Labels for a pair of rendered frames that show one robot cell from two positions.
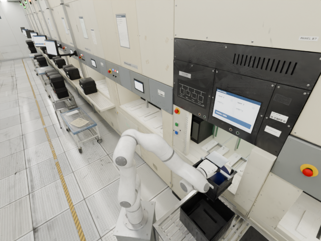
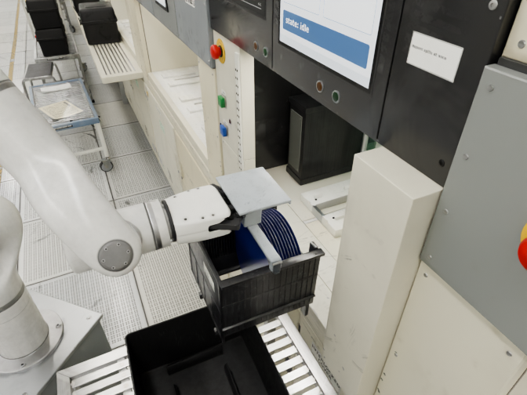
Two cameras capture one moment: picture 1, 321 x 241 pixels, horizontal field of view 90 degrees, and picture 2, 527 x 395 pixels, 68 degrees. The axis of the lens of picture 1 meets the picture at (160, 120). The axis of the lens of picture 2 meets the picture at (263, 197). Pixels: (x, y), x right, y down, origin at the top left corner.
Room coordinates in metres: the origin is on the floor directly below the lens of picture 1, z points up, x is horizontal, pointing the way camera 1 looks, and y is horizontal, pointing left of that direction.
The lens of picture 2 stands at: (0.21, -0.52, 1.69)
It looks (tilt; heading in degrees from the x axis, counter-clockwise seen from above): 37 degrees down; 12
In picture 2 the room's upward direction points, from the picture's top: straight up
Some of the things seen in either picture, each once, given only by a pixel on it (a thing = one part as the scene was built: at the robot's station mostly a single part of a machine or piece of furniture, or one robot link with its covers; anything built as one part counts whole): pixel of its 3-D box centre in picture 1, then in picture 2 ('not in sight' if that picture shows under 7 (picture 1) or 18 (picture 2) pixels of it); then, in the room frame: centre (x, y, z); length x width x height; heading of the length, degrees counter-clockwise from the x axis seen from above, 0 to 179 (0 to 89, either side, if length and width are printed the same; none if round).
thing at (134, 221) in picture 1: (134, 211); (11, 319); (0.66, 0.23, 0.85); 0.19 x 0.19 x 0.18
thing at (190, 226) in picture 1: (205, 216); (205, 385); (0.60, -0.30, 0.85); 0.28 x 0.28 x 0.17; 36
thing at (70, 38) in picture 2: (63, 99); (61, 64); (4.05, 2.62, 0.24); 0.94 x 0.53 x 0.48; 37
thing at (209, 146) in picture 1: (215, 148); (343, 204); (1.25, -0.57, 0.89); 0.22 x 0.21 x 0.04; 127
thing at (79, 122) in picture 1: (79, 122); (60, 109); (2.54, 1.52, 0.47); 0.31 x 0.23 x 0.02; 59
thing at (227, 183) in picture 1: (213, 174); (248, 251); (0.76, -0.37, 1.11); 0.24 x 0.20 x 0.32; 37
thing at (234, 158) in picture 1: (239, 164); not in sight; (1.04, -0.73, 0.89); 0.22 x 0.21 x 0.04; 127
